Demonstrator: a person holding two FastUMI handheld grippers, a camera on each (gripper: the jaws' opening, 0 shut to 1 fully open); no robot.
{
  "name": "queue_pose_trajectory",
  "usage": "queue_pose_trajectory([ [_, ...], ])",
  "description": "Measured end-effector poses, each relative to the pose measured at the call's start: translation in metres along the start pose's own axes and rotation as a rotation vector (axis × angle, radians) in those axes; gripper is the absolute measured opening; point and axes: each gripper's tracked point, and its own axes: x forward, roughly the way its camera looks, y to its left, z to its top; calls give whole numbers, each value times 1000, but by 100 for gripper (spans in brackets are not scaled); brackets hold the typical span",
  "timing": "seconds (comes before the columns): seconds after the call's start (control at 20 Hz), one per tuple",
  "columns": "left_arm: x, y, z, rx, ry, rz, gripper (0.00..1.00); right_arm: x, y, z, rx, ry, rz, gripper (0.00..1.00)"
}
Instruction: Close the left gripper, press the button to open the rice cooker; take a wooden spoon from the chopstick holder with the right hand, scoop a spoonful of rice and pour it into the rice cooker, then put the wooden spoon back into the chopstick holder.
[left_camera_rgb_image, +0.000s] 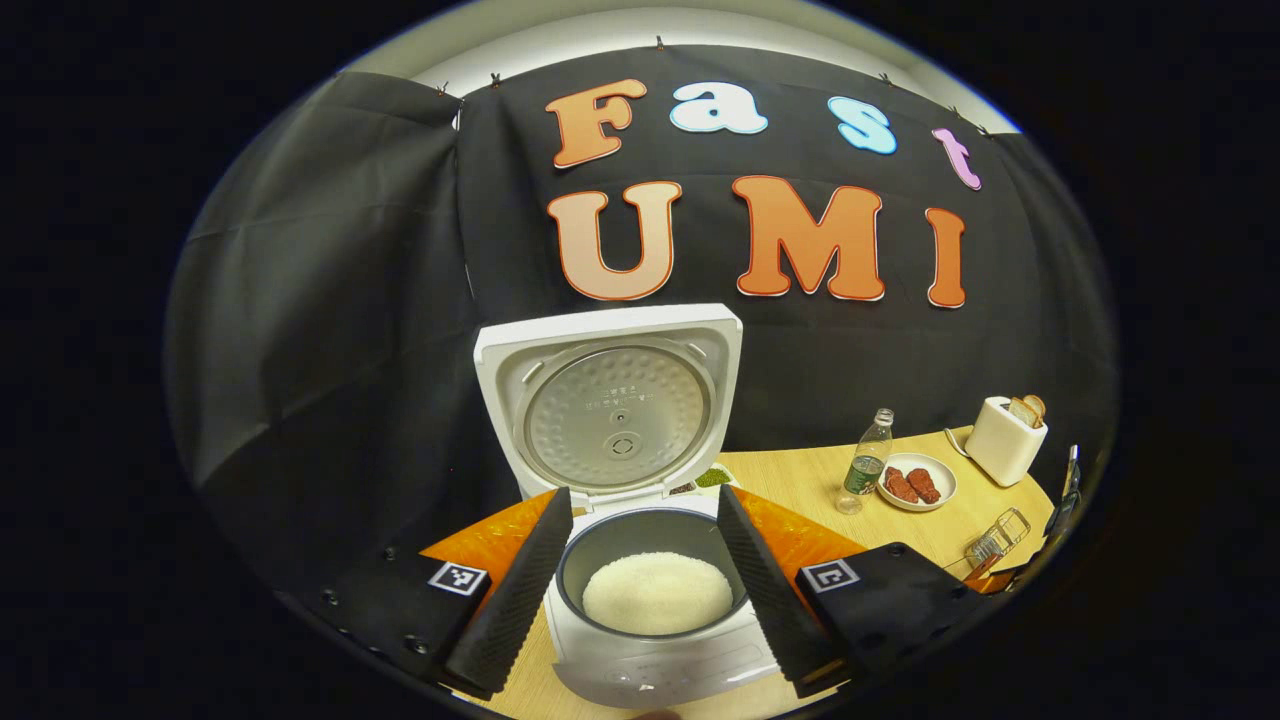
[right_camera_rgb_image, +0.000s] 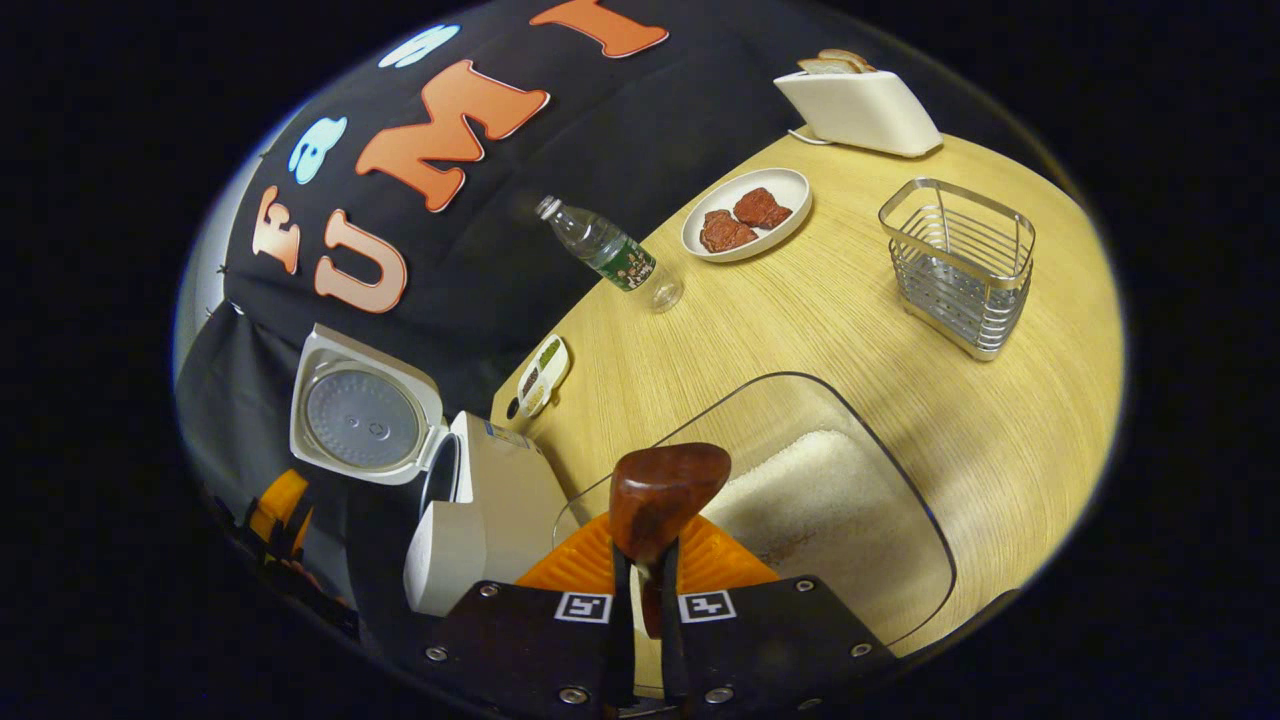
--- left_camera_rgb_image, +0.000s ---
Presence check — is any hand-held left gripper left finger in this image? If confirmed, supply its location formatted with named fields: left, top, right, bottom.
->
left=290, top=487, right=575, bottom=698

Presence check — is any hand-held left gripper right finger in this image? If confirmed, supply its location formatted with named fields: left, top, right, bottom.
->
left=716, top=485, right=986, bottom=699

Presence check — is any white rice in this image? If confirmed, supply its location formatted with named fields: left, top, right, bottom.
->
left=582, top=552, right=734, bottom=637

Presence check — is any white rice cooker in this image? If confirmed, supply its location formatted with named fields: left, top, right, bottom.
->
left=473, top=303, right=791, bottom=709

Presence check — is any wire chopstick holder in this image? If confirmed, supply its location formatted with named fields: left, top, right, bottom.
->
left=964, top=508, right=1031, bottom=581

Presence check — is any small white condiment dish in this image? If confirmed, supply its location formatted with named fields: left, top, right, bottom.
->
left=668, top=465, right=741, bottom=498

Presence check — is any clear plastic water bottle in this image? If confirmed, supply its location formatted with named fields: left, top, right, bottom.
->
left=836, top=408, right=895, bottom=515

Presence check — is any white round plate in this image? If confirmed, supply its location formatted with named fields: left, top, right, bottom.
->
left=877, top=453, right=958, bottom=513

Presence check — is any white toaster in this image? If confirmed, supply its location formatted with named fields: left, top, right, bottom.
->
left=964, top=396, right=1049, bottom=488

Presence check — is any white edged flat panel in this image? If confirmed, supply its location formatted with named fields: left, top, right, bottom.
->
left=1045, top=445, right=1083, bottom=541

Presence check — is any black backdrop cloth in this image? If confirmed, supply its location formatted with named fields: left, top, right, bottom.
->
left=165, top=45, right=1119, bottom=601

